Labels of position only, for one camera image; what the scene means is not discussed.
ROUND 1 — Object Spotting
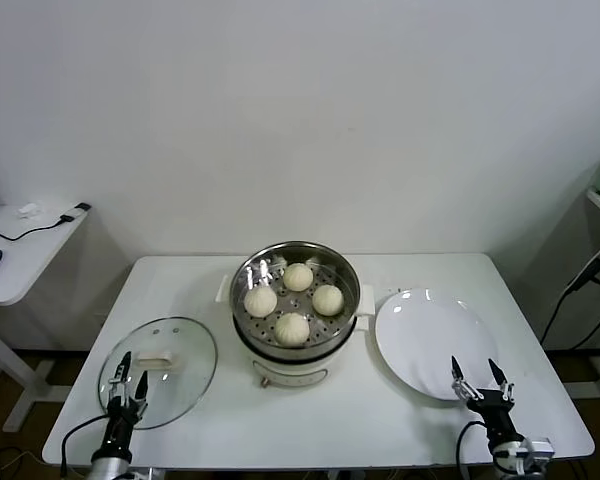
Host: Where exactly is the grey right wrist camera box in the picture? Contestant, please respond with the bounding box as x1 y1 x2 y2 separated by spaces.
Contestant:
517 435 555 466

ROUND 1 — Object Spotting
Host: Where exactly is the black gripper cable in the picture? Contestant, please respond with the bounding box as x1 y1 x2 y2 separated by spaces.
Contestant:
454 419 491 480
59 413 110 480

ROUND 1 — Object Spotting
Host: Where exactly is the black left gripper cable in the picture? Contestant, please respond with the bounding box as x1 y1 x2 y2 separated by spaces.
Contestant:
59 413 110 480

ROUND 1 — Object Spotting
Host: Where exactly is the white electric cooker pot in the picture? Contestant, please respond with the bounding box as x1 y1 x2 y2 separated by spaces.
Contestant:
232 314 369 390

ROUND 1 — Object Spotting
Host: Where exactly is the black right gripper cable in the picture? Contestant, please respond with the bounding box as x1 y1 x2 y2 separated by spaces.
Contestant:
454 419 491 480

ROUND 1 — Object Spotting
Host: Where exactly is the white side table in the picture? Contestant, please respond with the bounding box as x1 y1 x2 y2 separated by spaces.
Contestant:
0 202 92 435

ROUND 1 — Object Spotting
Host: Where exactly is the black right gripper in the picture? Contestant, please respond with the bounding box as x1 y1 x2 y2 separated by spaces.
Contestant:
450 355 516 441

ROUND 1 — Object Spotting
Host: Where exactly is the white round plate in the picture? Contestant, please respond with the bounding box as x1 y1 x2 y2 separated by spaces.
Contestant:
373 288 500 401

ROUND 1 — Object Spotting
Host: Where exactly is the black power adapter cable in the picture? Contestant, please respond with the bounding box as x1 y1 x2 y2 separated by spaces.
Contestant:
537 234 600 351

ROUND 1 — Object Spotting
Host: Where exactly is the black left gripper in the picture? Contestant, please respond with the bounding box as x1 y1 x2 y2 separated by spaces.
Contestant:
103 351 150 454

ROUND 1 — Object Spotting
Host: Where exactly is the small white object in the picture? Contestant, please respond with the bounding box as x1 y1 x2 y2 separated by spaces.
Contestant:
13 202 44 221

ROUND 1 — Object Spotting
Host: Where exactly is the glass lid with cream handle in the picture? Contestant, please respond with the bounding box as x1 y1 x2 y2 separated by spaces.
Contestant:
97 315 218 431

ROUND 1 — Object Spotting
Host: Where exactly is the black cable with connectors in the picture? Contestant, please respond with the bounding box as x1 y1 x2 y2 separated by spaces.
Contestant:
0 202 90 243

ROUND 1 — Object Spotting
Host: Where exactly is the stainless steel steamer basket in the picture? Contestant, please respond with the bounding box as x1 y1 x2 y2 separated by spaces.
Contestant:
214 241 376 351

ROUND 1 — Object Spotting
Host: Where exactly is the white steamed baozi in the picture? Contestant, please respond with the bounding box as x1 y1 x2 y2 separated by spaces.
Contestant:
282 262 314 292
243 285 279 318
311 284 345 317
273 312 311 347

